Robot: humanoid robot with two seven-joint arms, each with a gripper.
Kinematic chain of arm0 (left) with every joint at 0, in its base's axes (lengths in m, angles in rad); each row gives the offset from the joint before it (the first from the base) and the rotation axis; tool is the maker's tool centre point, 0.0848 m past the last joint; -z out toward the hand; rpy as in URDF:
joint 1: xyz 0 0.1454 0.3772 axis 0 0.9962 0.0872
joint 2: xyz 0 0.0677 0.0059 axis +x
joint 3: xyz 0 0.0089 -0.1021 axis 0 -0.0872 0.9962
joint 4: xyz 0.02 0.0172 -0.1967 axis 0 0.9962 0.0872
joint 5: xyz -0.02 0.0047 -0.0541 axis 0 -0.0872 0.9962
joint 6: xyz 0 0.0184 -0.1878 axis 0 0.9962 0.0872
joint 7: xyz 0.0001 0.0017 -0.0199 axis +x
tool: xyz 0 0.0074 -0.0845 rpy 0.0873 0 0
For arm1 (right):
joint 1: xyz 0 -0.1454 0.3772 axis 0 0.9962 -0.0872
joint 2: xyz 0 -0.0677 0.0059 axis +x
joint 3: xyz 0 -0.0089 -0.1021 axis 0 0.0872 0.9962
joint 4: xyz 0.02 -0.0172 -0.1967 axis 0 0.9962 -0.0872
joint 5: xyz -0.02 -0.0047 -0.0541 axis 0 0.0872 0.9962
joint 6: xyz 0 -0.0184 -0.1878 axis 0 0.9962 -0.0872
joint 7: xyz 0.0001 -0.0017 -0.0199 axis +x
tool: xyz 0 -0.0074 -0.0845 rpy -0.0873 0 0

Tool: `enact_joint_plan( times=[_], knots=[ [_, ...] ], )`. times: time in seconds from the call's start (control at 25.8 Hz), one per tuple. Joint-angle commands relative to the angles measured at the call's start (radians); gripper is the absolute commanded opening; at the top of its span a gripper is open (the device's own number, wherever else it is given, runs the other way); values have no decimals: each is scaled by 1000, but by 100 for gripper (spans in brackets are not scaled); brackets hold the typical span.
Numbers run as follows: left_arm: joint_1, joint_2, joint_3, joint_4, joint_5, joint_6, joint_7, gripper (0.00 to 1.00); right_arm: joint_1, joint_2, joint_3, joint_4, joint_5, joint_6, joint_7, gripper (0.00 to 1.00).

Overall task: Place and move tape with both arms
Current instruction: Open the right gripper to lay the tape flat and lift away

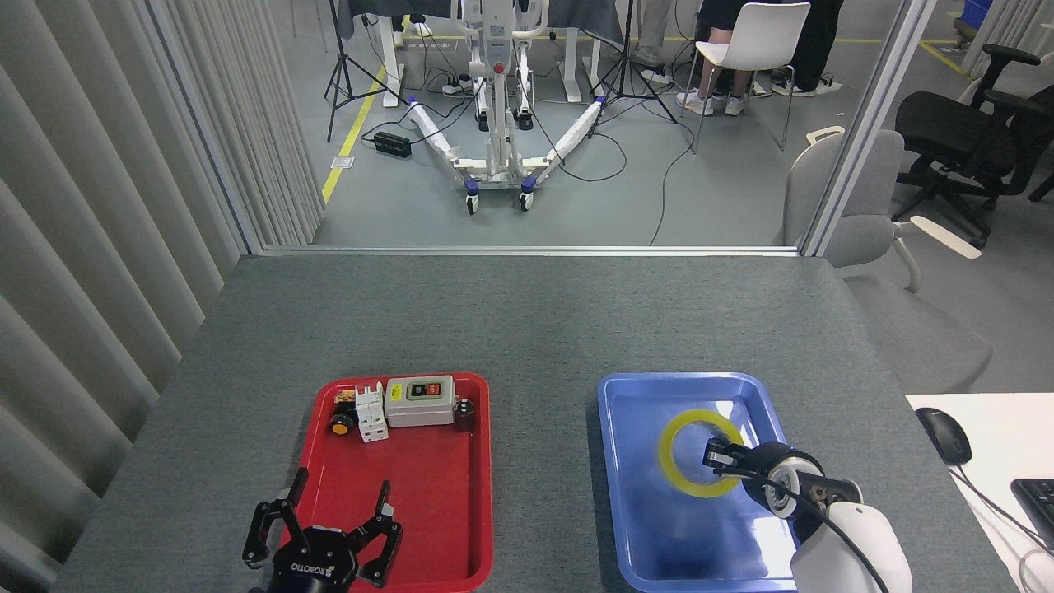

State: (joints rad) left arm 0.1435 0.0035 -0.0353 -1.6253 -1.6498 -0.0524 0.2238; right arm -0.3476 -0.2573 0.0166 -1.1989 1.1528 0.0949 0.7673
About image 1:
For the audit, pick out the yellow push button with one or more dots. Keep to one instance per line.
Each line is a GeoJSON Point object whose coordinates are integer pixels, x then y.
{"type": "Point", "coordinates": [339, 426]}

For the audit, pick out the small black switch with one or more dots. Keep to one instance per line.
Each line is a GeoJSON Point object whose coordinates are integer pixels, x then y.
{"type": "Point", "coordinates": [464, 414]}

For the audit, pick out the white power strip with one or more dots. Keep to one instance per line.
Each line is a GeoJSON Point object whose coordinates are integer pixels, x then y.
{"type": "Point", "coordinates": [457, 86]}

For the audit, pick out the white stand on wheels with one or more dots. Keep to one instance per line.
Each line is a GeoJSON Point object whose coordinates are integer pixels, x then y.
{"type": "Point", "coordinates": [498, 49]}

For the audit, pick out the silver frame post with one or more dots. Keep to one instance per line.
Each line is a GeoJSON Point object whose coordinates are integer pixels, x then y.
{"type": "Point", "coordinates": [869, 123]}

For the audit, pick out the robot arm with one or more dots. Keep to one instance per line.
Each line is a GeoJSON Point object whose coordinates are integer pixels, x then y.
{"type": "Point", "coordinates": [848, 543]}

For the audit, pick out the black keyboard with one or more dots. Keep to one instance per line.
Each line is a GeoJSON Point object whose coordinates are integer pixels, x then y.
{"type": "Point", "coordinates": [1039, 506]}

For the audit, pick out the person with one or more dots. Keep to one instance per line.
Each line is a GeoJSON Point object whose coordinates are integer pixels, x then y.
{"type": "Point", "coordinates": [720, 12]}
{"type": "Point", "coordinates": [422, 29]}
{"type": "Point", "coordinates": [815, 41]}
{"type": "Point", "coordinates": [655, 25]}

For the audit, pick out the black office chair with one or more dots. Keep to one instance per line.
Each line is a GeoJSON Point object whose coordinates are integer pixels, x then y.
{"type": "Point", "coordinates": [947, 132]}

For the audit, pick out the grey office chair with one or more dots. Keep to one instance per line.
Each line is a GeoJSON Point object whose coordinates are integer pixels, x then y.
{"type": "Point", "coordinates": [856, 231]}

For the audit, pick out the white circuit breaker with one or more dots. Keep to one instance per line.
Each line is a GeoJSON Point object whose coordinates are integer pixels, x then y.
{"type": "Point", "coordinates": [372, 416]}

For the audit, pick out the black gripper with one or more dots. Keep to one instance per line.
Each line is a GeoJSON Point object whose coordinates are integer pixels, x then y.
{"type": "Point", "coordinates": [317, 564]}
{"type": "Point", "coordinates": [759, 465]}

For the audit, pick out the white desk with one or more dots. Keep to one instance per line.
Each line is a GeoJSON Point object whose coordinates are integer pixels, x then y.
{"type": "Point", "coordinates": [1013, 436]}

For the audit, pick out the black power adapter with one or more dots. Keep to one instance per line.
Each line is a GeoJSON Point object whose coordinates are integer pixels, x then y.
{"type": "Point", "coordinates": [393, 146]}

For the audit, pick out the blue bin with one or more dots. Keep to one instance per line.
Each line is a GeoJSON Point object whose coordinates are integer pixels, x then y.
{"type": "Point", "coordinates": [977, 12]}

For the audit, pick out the silver frame rail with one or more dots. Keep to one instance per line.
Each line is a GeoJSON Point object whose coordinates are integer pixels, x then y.
{"type": "Point", "coordinates": [527, 250]}

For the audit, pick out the black computer mouse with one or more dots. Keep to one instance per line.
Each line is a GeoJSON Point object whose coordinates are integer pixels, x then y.
{"type": "Point", "coordinates": [943, 435]}

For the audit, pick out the white plastic chair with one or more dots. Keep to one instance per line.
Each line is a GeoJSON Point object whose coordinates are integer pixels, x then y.
{"type": "Point", "coordinates": [766, 33]}

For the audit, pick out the red plastic tray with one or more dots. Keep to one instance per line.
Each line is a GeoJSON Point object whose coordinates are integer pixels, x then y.
{"type": "Point", "coordinates": [428, 478]}

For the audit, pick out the black tripod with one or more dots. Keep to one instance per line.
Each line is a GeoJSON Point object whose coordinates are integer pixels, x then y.
{"type": "Point", "coordinates": [627, 58]}
{"type": "Point", "coordinates": [342, 49]}

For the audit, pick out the grey push button box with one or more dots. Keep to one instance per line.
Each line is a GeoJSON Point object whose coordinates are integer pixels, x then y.
{"type": "Point", "coordinates": [420, 408]}

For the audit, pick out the yellow tape roll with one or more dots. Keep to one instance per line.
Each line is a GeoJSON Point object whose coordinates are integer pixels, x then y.
{"type": "Point", "coordinates": [663, 453]}

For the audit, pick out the blue plastic tray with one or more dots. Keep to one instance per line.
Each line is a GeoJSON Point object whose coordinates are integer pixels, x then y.
{"type": "Point", "coordinates": [642, 527]}

